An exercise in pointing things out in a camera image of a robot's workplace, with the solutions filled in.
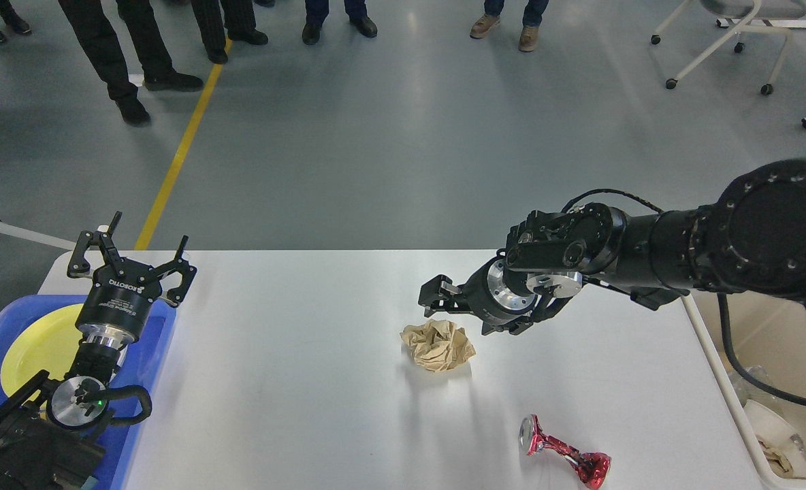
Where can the right floor socket plate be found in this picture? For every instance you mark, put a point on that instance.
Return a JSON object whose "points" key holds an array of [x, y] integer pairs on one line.
{"points": [[591, 229]]}

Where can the brown paper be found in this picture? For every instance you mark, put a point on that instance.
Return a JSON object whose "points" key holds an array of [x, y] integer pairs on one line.
{"points": [[438, 346], [777, 460]]}

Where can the yellow plastic plate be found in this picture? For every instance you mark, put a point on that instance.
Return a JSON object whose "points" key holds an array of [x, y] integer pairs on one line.
{"points": [[50, 343]]}

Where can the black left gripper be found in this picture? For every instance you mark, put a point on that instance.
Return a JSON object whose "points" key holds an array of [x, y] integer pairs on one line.
{"points": [[117, 306]]}

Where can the white pink plate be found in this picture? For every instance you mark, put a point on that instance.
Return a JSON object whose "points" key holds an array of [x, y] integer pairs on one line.
{"points": [[121, 356]]}

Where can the floor socket plate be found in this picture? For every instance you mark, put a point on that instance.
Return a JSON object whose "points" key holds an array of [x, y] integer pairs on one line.
{"points": [[555, 230], [591, 229]]}

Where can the bystander black trousers left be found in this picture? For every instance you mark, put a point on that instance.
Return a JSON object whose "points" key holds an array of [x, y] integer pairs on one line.
{"points": [[102, 47]]}

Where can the white rolling chair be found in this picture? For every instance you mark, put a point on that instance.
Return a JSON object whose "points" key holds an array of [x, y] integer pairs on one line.
{"points": [[735, 18]]}

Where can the bystander black trousers middle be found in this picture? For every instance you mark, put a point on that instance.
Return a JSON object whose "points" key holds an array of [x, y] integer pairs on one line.
{"points": [[219, 21]]}

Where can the left floor socket plate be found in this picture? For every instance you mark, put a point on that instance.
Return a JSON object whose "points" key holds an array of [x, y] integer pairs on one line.
{"points": [[555, 230]]}

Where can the bystander dark blue trousers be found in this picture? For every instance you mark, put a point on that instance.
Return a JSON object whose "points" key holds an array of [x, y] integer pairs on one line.
{"points": [[318, 11]]}

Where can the white waste bin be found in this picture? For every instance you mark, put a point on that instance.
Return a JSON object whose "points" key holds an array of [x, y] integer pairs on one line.
{"points": [[768, 479]]}

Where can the red foil wrapper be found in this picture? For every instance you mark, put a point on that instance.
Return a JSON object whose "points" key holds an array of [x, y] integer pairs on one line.
{"points": [[591, 468]]}

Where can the bystander black trousers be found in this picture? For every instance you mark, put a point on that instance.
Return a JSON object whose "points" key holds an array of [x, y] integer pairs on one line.
{"points": [[102, 47], [219, 21]]}

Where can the white paper cup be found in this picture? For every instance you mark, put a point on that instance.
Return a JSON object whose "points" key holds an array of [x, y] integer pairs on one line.
{"points": [[768, 425]]}

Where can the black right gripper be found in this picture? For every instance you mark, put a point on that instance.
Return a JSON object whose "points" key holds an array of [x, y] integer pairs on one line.
{"points": [[487, 296]]}

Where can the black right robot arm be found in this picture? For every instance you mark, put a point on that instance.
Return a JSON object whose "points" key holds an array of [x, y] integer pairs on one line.
{"points": [[752, 239]]}

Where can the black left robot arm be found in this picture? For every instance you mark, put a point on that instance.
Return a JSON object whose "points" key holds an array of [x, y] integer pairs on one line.
{"points": [[49, 428]]}

